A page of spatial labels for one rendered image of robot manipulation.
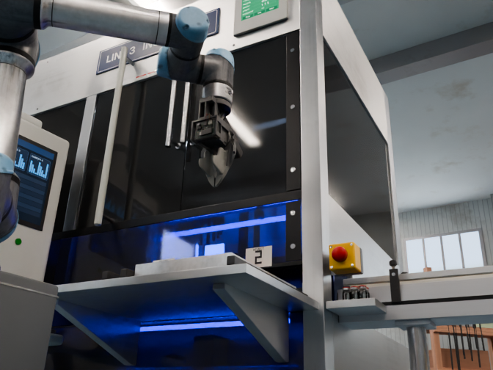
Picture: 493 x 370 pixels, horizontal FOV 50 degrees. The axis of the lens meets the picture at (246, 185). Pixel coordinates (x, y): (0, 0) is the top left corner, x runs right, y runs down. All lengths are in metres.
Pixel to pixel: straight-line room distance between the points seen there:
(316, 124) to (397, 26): 3.60
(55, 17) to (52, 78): 1.37
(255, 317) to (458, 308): 0.51
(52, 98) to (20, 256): 0.84
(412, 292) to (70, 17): 1.06
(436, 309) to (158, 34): 0.96
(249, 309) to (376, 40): 4.27
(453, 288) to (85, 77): 1.69
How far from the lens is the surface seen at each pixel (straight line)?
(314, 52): 1.78
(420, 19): 5.16
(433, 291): 1.48
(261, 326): 1.32
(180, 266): 1.21
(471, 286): 1.47
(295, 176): 1.59
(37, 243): 1.98
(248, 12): 2.02
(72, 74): 2.50
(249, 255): 1.56
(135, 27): 1.22
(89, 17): 1.22
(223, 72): 1.34
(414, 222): 9.22
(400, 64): 5.37
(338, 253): 1.41
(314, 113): 1.66
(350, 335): 1.62
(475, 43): 5.28
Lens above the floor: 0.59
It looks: 24 degrees up
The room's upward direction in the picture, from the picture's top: 2 degrees clockwise
